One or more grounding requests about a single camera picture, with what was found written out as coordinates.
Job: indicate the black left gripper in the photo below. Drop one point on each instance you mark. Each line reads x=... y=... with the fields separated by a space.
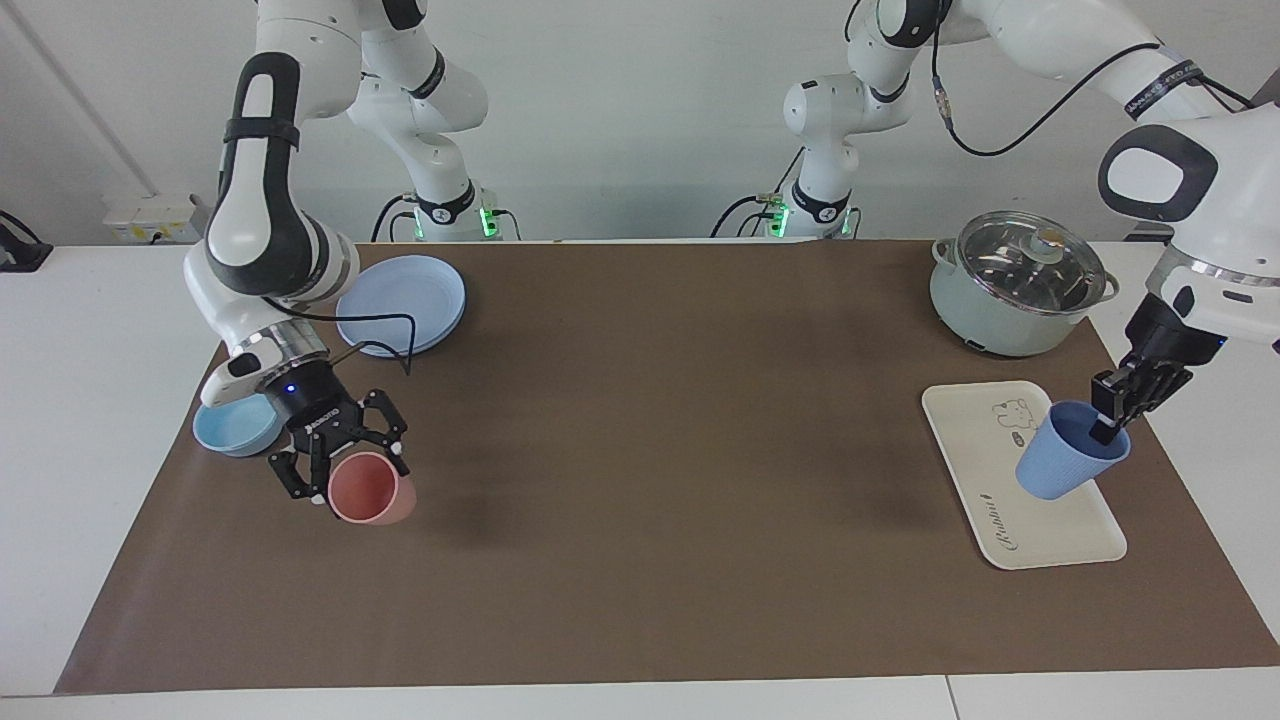
x=1170 y=340

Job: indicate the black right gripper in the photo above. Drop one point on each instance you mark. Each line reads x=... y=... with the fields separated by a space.
x=315 y=405

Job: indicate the pink cup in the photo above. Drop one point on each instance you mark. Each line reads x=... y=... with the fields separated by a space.
x=370 y=490

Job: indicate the blue ribbed cup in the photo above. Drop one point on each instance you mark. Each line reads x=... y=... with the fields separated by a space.
x=1060 y=465

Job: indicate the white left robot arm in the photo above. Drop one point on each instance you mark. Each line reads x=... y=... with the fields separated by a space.
x=1230 y=160

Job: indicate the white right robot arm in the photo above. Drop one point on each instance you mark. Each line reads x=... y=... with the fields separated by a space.
x=250 y=220

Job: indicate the cream rabbit print tray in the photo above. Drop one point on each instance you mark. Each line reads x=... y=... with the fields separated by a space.
x=985 y=470

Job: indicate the light blue bowl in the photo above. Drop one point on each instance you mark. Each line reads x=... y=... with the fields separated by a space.
x=235 y=430

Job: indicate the pale green cooking pot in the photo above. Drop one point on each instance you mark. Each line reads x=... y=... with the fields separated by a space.
x=985 y=320

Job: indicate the light blue plate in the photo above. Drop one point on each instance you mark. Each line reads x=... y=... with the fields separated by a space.
x=420 y=295

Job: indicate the glass pot lid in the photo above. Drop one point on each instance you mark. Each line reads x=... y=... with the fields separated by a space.
x=1020 y=265

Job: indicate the brown paper table mat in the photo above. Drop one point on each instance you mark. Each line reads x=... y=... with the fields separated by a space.
x=650 y=450

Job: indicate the black table clamp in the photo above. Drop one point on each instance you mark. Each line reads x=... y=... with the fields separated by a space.
x=20 y=250

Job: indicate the white wall power strip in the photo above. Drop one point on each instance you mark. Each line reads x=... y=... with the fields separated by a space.
x=150 y=215

